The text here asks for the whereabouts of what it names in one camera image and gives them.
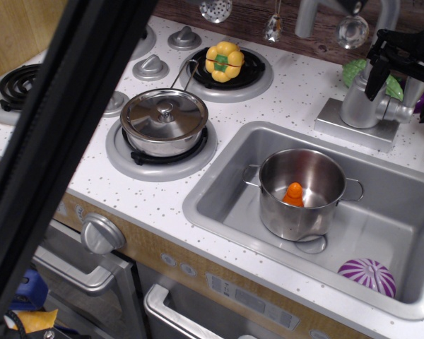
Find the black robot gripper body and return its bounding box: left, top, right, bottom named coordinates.
left=367, top=28, right=424, bottom=82

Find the silver faucet lever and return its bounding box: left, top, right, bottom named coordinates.
left=375, top=95, right=416, bottom=124

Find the purple toy eggplant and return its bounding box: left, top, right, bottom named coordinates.
left=413, top=92, right=424, bottom=114

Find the green toy lettuce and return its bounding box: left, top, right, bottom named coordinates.
left=341, top=59, right=404, bottom=102

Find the hanging round steel ladle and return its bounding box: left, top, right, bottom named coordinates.
left=335, top=16, right=369, bottom=49

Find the silver toy faucet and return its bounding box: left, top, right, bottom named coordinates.
left=295, top=1, right=424, bottom=153

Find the hanging steel spoon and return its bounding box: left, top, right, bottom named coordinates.
left=263, top=0, right=283, bottom=43

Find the grey toy sink basin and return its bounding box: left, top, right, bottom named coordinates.
left=183, top=121, right=424, bottom=320

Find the back right stove burner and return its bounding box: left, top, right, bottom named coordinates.
left=179, top=47, right=273, bottom=103

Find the stove burner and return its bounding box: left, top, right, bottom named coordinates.
left=105, top=119, right=218, bottom=183
left=179, top=47, right=273, bottom=103

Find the steel pot in sink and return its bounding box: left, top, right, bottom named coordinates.
left=242, top=148, right=365, bottom=242

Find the orange toy carrot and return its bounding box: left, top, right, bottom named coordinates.
left=282, top=182, right=304, bottom=207

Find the yellow toy bell pepper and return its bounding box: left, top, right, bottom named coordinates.
left=205, top=41, right=245, bottom=83

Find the purple striped toy onion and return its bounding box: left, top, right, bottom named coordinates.
left=338, top=258, right=396, bottom=298

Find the hanging perforated steel ladle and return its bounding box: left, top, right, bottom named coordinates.
left=199, top=0, right=233, bottom=23

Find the grey stove knob back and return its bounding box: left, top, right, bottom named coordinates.
left=167, top=26, right=202, bottom=51

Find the grey stove knob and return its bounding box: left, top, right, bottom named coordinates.
left=167, top=26, right=202, bottom=51
left=132, top=54, right=170, bottom=81
left=102, top=91, right=129, bottom=118

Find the steel lidded saucepan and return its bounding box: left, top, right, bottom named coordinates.
left=119, top=59, right=209, bottom=158

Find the grey stove knob middle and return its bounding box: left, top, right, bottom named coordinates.
left=132, top=54, right=170, bottom=81

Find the front right stove burner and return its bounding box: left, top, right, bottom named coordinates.
left=105, top=119, right=218, bottom=183

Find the grey stove knob front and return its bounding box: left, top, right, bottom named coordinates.
left=102, top=91, right=129, bottom=118

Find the grey dishwasher control panel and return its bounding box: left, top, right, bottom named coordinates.
left=206, top=272, right=300, bottom=331

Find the grey oven dial knob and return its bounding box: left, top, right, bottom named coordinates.
left=81, top=213, right=126, bottom=255

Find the left black coil burner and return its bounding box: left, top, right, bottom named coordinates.
left=0, top=64, right=40, bottom=126

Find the blue object on floor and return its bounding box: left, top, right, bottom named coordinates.
left=9, top=269, right=49, bottom=311

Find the yellow cloth on floor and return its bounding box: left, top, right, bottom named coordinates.
left=17, top=309, right=58, bottom=334

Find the black camera frame bar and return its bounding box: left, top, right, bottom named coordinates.
left=0, top=1, right=156, bottom=335

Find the silver dishwasher door handle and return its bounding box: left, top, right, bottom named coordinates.
left=144, top=284, right=215, bottom=338

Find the silver oven door handle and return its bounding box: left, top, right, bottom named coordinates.
left=33, top=246, right=115, bottom=297

